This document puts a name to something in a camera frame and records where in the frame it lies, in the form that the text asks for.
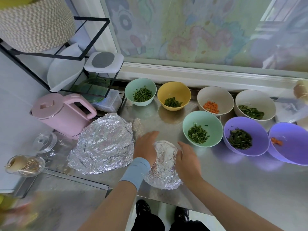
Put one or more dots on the person's left hand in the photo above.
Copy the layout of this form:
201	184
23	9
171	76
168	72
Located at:
146	149

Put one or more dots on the person's right hand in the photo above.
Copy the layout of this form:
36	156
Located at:
187	163

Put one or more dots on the foil-covered bowl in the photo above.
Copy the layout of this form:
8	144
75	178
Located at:
166	166

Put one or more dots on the mint green bowl chopped greens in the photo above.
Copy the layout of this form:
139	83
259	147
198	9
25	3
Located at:
202	127

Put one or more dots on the stack of aluminium foil sheets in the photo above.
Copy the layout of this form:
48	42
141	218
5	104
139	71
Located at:
101	144

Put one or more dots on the mint green bowl green beans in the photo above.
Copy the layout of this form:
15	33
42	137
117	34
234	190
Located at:
140	93

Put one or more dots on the yellow bowl with greens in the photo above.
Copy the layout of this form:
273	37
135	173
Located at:
174	96

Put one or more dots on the purple bowl chopped greens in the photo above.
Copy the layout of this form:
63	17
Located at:
246	134

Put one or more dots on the white bowl carrot pieces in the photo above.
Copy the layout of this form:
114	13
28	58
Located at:
215	98

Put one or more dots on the beige bowl with greens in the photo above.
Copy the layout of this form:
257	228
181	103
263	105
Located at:
255	103

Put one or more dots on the purple bowl carrot pieces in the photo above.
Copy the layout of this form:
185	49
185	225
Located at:
291	144

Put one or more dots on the person's left forearm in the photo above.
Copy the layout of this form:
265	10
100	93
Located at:
110	209

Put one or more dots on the person's right forearm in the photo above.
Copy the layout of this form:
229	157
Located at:
226	209

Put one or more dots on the stainless steel countertop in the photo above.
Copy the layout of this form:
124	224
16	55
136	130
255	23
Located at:
240	180

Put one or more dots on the light blue wristband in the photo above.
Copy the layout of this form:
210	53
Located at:
134	173

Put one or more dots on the black right shoe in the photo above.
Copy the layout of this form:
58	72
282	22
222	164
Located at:
181	215

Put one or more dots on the black shoe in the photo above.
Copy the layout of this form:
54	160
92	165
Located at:
143	209
181	215

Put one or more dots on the black left shoe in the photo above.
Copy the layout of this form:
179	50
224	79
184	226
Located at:
143	209

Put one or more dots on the clear plastic box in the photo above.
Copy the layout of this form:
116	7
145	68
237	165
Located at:
108	101

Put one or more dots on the black trousers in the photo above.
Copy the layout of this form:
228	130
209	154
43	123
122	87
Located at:
154	224

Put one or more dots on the pink electric kettle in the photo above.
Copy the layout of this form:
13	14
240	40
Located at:
57	115

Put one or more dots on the clear glass jar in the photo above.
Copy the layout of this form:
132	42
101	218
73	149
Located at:
45	142

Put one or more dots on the white plate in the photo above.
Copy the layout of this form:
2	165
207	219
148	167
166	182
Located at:
65	69

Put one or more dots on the window with cartoon film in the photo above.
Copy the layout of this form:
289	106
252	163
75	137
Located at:
202	31

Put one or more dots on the black metal rack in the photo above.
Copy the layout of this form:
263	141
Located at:
14	54

